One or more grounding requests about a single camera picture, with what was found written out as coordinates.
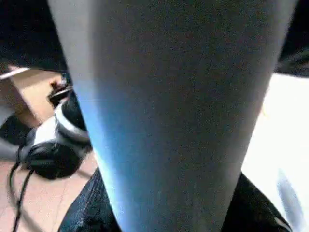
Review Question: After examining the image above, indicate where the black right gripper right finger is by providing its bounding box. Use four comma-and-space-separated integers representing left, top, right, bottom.
221, 173, 293, 232

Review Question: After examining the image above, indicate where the white plastic table leg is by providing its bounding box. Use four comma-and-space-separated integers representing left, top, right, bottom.
47, 0, 299, 232

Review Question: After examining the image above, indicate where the white plastic table top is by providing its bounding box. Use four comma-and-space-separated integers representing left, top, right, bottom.
240, 72, 309, 232

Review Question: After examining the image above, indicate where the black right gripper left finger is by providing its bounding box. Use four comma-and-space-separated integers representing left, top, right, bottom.
58, 166, 122, 232

